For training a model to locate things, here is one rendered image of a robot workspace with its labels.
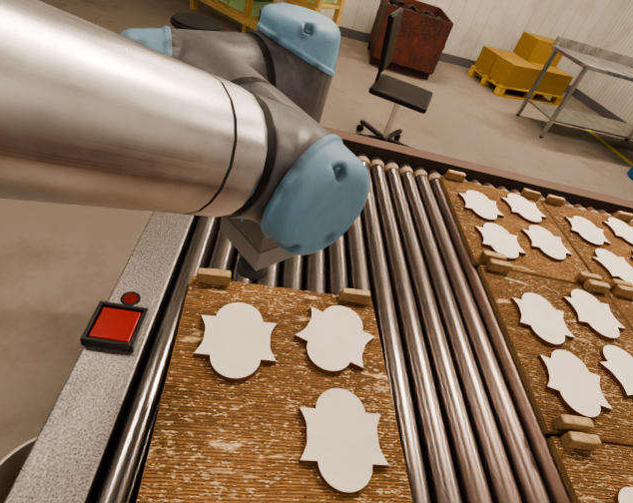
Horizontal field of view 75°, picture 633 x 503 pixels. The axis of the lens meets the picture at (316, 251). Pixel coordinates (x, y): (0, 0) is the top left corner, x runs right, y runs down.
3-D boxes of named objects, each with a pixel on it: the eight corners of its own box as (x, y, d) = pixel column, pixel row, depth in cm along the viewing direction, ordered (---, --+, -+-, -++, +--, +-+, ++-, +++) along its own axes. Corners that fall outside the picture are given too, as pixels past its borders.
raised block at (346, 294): (338, 301, 79) (342, 292, 78) (337, 294, 81) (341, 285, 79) (367, 305, 81) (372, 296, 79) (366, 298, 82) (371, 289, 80)
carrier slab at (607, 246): (601, 293, 107) (612, 281, 104) (537, 203, 138) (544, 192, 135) (711, 314, 113) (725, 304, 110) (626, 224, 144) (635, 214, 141)
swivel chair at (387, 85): (400, 136, 391) (448, 19, 326) (425, 173, 345) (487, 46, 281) (336, 125, 371) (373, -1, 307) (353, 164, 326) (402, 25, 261)
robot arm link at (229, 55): (170, 76, 25) (311, 73, 31) (101, 5, 30) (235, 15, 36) (166, 184, 30) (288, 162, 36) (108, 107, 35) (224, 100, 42)
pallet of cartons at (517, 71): (533, 86, 684) (560, 40, 638) (565, 112, 612) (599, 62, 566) (461, 69, 651) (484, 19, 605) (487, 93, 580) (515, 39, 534)
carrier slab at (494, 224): (472, 265, 102) (481, 252, 99) (438, 179, 133) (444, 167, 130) (596, 291, 107) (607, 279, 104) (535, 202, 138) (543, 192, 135)
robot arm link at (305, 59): (236, -6, 35) (312, 2, 41) (223, 115, 42) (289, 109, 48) (289, 27, 32) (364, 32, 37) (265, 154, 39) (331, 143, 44)
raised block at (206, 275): (196, 282, 74) (197, 272, 72) (198, 275, 75) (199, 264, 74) (229, 287, 75) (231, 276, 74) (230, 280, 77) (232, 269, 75)
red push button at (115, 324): (88, 341, 63) (87, 335, 62) (104, 311, 68) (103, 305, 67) (129, 347, 64) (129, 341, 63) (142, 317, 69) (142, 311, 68)
